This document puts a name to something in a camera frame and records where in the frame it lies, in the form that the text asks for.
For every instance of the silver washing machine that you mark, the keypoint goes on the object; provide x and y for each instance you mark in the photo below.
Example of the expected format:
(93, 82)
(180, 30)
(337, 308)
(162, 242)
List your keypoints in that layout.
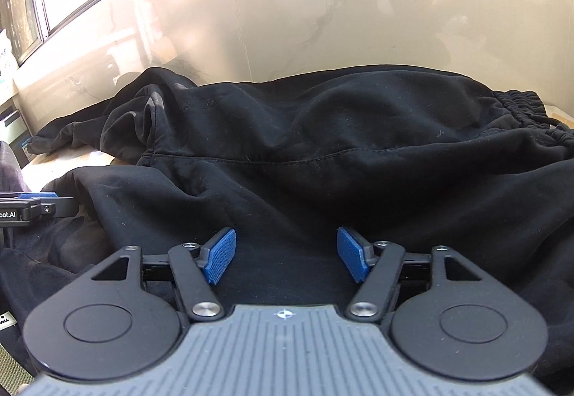
(13, 127)

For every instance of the checkered patterned tablecloth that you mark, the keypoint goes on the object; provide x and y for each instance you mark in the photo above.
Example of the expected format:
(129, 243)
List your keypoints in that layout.
(67, 160)

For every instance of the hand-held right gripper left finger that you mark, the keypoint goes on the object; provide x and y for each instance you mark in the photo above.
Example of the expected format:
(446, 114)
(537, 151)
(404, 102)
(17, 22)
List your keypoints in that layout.
(219, 254)

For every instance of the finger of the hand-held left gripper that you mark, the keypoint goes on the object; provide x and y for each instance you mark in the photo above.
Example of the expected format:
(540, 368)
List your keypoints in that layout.
(54, 207)

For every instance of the white plastic bag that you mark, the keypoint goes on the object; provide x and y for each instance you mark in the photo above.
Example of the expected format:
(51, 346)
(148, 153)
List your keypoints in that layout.
(5, 64)

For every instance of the dark grey cloth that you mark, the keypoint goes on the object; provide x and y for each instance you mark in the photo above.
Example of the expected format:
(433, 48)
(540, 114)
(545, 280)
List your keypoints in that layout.
(9, 172)

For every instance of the black pants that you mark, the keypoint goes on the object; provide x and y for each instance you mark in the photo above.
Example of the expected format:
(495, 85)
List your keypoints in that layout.
(314, 163)

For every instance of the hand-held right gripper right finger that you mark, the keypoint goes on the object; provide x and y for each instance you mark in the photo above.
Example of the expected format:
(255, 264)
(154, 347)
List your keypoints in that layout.
(353, 254)

